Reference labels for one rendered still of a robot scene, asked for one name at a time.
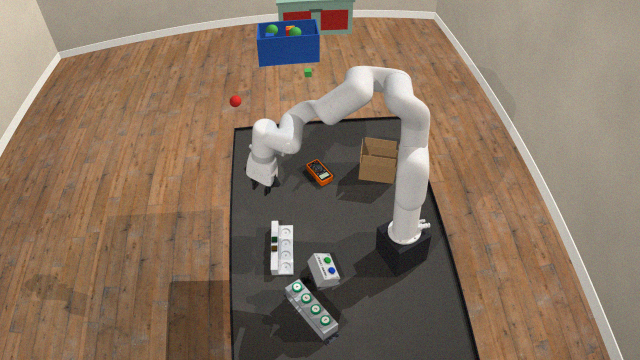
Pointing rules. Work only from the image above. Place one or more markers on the brown cardboard box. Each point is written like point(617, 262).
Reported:
point(378, 158)

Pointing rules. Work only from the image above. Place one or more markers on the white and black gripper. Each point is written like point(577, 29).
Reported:
point(265, 174)

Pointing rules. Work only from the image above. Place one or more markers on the orange digital multimeter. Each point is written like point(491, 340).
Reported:
point(319, 172)

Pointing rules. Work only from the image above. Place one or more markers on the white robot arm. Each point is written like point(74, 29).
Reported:
point(355, 92)

